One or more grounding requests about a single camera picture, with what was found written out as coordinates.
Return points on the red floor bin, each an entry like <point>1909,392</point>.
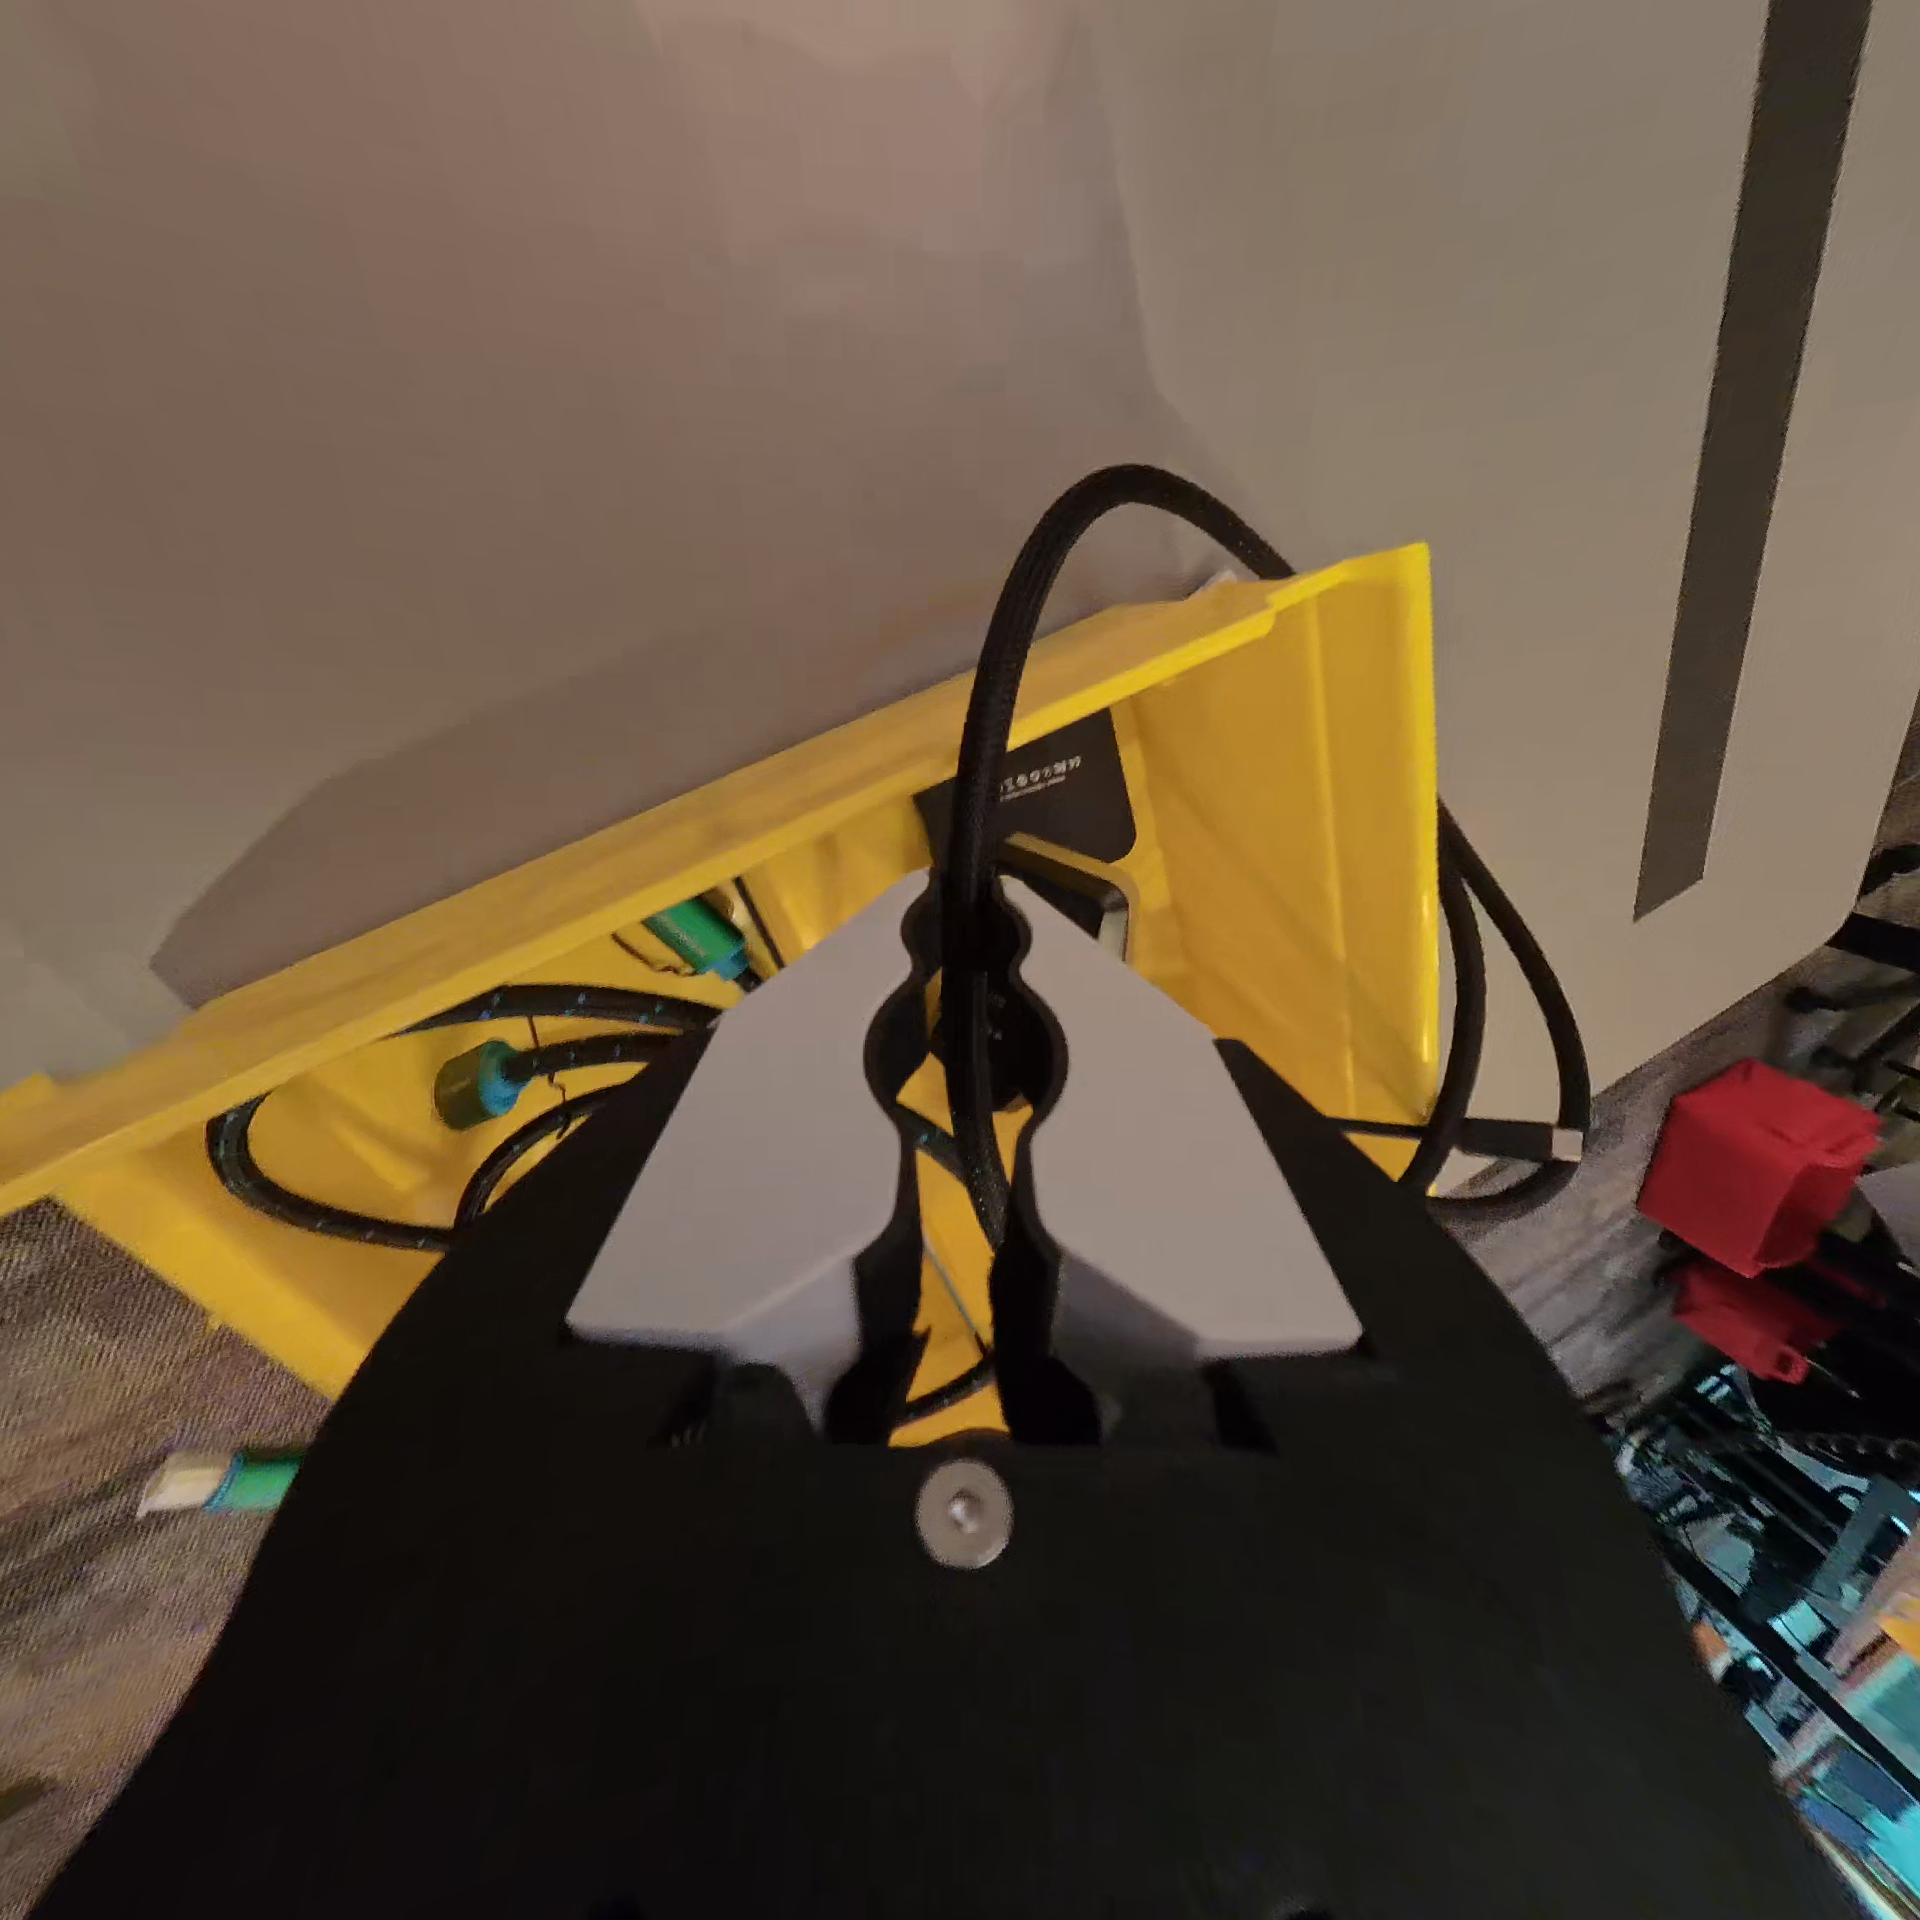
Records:
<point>1771,1313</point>
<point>1755,1154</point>

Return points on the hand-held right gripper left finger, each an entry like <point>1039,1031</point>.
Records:
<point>736,1200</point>

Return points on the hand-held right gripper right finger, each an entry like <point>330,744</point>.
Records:
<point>1186,1200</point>

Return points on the yellow plastic bin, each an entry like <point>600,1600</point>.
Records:
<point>1293,841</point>

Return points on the black hdmi adapter box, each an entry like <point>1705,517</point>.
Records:
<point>1037,786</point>

